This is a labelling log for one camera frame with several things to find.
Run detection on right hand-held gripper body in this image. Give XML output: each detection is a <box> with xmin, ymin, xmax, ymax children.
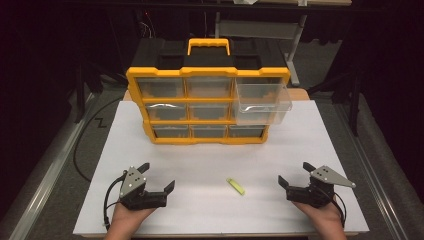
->
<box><xmin>285</xmin><ymin>165</ymin><xmax>357</xmax><ymax>209</ymax></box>

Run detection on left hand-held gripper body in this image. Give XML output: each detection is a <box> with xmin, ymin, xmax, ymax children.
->
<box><xmin>117</xmin><ymin>165</ymin><xmax>168</xmax><ymax>211</ymax></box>

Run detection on small yellow-green stick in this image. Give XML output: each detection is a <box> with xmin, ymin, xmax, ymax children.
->
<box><xmin>225</xmin><ymin>177</ymin><xmax>246</xmax><ymax>197</ymax></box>

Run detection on clear plastic drawer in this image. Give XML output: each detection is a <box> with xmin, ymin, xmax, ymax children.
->
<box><xmin>231</xmin><ymin>77</ymin><xmax>294</xmax><ymax>126</ymax></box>

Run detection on yellow and black drawer organizer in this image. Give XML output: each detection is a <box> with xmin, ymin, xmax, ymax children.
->
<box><xmin>125</xmin><ymin>37</ymin><xmax>292</xmax><ymax>146</ymax></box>

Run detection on person's right hand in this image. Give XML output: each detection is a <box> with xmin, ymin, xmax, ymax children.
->
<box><xmin>292</xmin><ymin>199</ymin><xmax>344</xmax><ymax>232</ymax></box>

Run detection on person's left hand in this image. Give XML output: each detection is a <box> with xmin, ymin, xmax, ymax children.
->
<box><xmin>110</xmin><ymin>201</ymin><xmax>158</xmax><ymax>232</ymax></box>

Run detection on set of closed clear drawers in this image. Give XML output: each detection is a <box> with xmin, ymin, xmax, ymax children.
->
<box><xmin>136</xmin><ymin>77</ymin><xmax>268</xmax><ymax>139</ymax></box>

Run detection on black stand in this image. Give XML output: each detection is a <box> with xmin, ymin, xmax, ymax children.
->
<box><xmin>308</xmin><ymin>64</ymin><xmax>366</xmax><ymax>138</ymax></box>
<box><xmin>73</xmin><ymin>61</ymin><xmax>105</xmax><ymax>125</ymax></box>

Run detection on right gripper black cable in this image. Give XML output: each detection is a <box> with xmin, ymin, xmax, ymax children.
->
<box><xmin>319</xmin><ymin>186</ymin><xmax>348</xmax><ymax>228</ymax></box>

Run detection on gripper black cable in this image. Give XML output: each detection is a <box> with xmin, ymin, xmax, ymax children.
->
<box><xmin>319</xmin><ymin>186</ymin><xmax>348</xmax><ymax>228</ymax></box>
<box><xmin>102</xmin><ymin>171</ymin><xmax>128</xmax><ymax>232</ymax></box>

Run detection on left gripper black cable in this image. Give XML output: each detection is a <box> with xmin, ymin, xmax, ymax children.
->
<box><xmin>102</xmin><ymin>171</ymin><xmax>128</xmax><ymax>232</ymax></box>

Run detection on metal floor rail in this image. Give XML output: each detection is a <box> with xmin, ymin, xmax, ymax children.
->
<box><xmin>7</xmin><ymin>92</ymin><xmax>97</xmax><ymax>240</ymax></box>
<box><xmin>333</xmin><ymin>102</ymin><xmax>410</xmax><ymax>240</ymax></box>

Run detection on black floor cable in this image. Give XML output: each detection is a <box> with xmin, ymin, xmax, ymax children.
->
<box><xmin>73</xmin><ymin>95</ymin><xmax>126</xmax><ymax>184</ymax></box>

